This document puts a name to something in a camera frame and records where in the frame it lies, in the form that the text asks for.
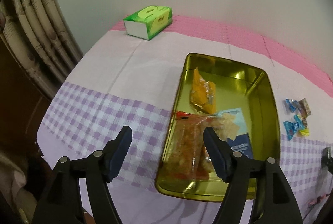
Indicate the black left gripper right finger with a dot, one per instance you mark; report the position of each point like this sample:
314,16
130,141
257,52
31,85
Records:
274,201

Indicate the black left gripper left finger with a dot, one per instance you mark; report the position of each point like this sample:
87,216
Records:
62,203

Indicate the blue dark candy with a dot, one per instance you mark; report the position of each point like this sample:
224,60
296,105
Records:
292,127

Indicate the blue cracker packet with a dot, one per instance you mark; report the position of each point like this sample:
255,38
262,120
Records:
232,128

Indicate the green red cake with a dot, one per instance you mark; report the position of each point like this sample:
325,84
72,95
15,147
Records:
304,108

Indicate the orange striped snack bag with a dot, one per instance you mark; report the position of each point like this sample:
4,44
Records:
187,156

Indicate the orange snack packet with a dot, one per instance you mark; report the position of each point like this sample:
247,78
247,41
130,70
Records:
203,94

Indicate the yellow wrapped candy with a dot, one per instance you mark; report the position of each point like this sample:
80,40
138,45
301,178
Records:
305,130

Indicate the gold toffee tin box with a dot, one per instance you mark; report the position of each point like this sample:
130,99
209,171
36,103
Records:
238,85

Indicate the pink purple checkered tablecloth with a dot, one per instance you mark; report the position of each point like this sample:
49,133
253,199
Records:
123,80

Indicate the beige patterned curtain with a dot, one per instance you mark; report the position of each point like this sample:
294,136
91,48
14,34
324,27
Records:
36,35

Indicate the green tissue box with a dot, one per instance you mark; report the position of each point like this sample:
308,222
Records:
148,22

